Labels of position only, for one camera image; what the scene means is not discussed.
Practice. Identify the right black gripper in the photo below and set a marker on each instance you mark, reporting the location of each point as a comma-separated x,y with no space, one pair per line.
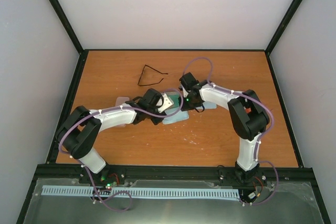
185,107

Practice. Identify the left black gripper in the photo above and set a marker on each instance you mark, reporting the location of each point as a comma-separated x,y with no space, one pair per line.
156,119

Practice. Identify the light blue cloth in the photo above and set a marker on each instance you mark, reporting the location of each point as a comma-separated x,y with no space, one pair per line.
179,116
207,105

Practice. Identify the grey glasses case teal lining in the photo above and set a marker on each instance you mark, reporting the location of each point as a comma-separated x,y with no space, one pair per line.
175,98

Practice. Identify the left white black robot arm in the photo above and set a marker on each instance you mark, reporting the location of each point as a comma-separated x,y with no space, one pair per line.
79,131

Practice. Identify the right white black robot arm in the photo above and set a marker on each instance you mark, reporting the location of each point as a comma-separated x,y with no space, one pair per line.
249,118

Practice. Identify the pink glasses case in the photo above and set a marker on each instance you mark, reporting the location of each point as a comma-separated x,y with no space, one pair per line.
120,103

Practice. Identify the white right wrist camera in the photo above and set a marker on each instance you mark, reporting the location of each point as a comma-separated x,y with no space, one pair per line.
183,91

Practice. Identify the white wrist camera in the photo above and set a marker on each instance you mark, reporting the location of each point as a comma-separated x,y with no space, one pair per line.
183,91
164,103

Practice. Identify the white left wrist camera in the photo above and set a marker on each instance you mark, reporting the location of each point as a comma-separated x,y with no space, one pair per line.
164,103

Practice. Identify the black frame glasses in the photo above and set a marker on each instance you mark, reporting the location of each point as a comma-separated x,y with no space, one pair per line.
150,76

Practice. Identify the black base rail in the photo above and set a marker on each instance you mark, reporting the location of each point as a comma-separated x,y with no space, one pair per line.
220,174

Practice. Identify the light blue slotted cable duct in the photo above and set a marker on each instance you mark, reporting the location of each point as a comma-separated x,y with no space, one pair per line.
144,193

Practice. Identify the black cage frame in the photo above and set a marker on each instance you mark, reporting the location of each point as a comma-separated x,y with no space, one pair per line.
52,170

